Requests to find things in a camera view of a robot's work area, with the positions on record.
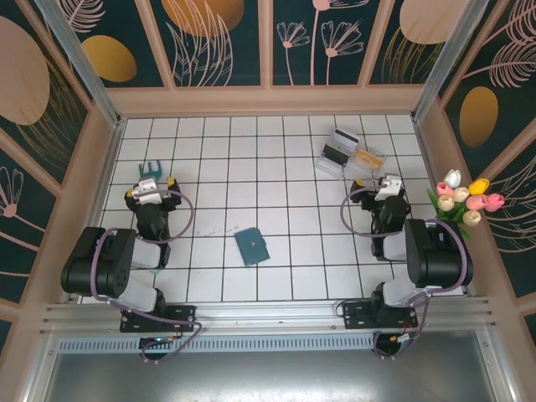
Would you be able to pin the teal card holder wallet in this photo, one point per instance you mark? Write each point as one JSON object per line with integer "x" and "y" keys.
{"x": 251, "y": 247}

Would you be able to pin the aluminium frame post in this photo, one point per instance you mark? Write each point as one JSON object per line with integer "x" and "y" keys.
{"x": 78, "y": 54}
{"x": 453, "y": 54}

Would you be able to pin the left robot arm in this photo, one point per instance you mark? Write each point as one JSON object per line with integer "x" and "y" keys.
{"x": 104, "y": 259}

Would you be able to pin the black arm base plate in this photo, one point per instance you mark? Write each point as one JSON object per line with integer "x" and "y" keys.
{"x": 184, "y": 316}
{"x": 356, "y": 316}

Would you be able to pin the clear acrylic card stand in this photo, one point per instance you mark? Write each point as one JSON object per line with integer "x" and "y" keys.
{"x": 331, "y": 167}

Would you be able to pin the tulip bouquet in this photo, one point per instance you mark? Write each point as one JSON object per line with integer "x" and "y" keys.
{"x": 460, "y": 201}

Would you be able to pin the gold card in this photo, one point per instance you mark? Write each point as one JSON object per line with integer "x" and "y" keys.
{"x": 368, "y": 159}

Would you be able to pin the light teal tube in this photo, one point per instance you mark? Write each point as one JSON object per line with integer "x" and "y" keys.
{"x": 155, "y": 271}

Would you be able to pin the white card with black stripe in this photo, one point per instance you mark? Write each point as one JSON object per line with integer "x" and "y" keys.
{"x": 349, "y": 145}

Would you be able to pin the grey metal sheet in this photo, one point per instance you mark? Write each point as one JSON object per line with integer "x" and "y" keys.
{"x": 268, "y": 377}

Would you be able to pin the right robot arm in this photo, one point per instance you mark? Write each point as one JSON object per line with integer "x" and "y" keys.
{"x": 439, "y": 255}

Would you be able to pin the aluminium rail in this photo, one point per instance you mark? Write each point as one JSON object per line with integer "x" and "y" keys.
{"x": 268, "y": 314}

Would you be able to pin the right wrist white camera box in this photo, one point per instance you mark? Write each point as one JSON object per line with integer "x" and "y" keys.
{"x": 388, "y": 188}

